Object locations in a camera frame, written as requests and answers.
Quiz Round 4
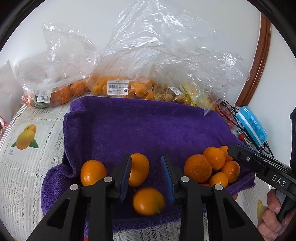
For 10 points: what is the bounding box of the large orange tangerine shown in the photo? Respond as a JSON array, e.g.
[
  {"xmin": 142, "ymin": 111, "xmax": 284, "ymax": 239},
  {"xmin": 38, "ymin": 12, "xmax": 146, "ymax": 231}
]
[{"xmin": 184, "ymin": 154, "xmax": 212, "ymax": 183}]

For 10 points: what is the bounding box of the oval orange kumquat fruit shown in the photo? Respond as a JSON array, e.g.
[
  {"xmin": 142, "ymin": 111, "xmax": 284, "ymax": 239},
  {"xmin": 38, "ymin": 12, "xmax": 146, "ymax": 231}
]
[{"xmin": 128, "ymin": 153, "xmax": 149, "ymax": 187}]

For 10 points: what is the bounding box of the small red apple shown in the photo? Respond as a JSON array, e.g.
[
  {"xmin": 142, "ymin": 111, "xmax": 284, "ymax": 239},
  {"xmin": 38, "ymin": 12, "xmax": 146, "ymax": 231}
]
[{"xmin": 200, "ymin": 183, "xmax": 211, "ymax": 187}]

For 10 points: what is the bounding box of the bag of red fruits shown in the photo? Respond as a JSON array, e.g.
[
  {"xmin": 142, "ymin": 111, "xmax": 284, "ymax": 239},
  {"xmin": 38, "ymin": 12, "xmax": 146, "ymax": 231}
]
[{"xmin": 215, "ymin": 103, "xmax": 239, "ymax": 130}]

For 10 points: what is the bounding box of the right human hand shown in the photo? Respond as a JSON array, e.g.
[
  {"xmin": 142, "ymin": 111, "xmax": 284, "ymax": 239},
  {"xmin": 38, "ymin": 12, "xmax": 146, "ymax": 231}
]
[{"xmin": 257, "ymin": 189, "xmax": 295, "ymax": 241}]

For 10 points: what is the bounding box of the small red fruit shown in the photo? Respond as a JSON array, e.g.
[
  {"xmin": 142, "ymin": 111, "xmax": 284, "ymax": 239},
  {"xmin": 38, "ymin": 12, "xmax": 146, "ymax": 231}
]
[{"xmin": 238, "ymin": 133, "xmax": 245, "ymax": 142}]

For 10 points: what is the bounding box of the blue tissue pack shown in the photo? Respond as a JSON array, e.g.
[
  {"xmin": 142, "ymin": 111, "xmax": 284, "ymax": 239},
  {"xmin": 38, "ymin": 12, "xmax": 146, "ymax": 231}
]
[{"xmin": 236, "ymin": 106, "xmax": 268, "ymax": 147}]

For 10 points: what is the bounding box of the purple towel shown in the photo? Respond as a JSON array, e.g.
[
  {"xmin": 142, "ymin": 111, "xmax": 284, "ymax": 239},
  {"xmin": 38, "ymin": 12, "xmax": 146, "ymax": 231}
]
[{"xmin": 41, "ymin": 96, "xmax": 256, "ymax": 237}]

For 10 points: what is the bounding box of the fruit print tablecloth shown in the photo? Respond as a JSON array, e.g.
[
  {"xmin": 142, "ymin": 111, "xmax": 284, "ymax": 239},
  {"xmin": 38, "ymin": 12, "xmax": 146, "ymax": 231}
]
[{"xmin": 1, "ymin": 104, "xmax": 270, "ymax": 240}]

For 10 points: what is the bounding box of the clear bag of tangerines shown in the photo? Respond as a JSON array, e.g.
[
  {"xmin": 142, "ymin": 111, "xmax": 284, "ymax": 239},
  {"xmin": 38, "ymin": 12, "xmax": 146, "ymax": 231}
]
[{"xmin": 17, "ymin": 23, "xmax": 98, "ymax": 108}]

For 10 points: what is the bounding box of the clear bag of kumquats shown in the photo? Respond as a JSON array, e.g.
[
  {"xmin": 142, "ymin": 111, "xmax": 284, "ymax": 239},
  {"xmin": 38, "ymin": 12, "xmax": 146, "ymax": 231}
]
[{"xmin": 88, "ymin": 1, "xmax": 249, "ymax": 113}]

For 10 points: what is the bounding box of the white plastic bag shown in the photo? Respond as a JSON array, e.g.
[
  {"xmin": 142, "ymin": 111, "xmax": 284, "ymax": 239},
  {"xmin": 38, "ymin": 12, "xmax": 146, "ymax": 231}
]
[{"xmin": 0, "ymin": 60, "xmax": 23, "ymax": 123}]

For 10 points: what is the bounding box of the black cable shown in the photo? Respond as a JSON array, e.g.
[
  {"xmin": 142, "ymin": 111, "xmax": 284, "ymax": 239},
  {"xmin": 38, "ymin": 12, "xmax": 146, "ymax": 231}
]
[{"xmin": 218, "ymin": 99, "xmax": 275, "ymax": 158}]

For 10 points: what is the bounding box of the brown wooden door frame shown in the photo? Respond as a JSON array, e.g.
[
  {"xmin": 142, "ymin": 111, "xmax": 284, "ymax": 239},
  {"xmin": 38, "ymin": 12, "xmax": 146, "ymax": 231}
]
[{"xmin": 235, "ymin": 13, "xmax": 271, "ymax": 107}]

